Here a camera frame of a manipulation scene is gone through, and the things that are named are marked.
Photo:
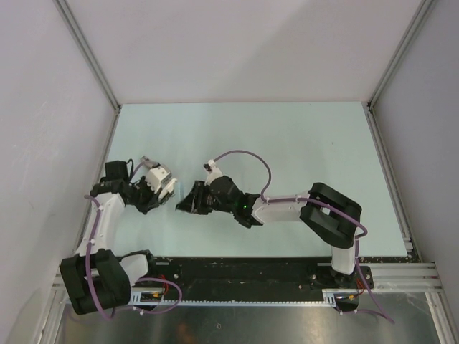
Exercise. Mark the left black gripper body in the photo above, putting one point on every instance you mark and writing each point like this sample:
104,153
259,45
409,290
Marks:
142,196

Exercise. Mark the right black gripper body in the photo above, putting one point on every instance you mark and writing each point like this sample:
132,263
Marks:
214,203

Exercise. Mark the beige black stapler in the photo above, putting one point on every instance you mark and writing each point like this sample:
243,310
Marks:
148,163

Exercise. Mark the small light blue stapler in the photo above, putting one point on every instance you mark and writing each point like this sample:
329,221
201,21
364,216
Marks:
182,194

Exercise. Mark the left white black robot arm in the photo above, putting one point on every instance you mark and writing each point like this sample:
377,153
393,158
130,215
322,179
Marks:
96,277

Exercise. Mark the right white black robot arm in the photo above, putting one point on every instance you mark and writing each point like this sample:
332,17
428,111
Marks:
329,214

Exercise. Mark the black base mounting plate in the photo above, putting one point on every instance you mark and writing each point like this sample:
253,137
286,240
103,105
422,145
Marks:
255,279

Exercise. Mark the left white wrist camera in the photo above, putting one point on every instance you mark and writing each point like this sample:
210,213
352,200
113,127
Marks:
157,178

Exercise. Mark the grey slotted cable duct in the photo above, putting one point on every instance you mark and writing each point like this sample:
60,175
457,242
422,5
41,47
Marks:
326,299

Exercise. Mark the aluminium frame rail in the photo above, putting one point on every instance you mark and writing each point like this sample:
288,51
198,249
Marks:
385,275

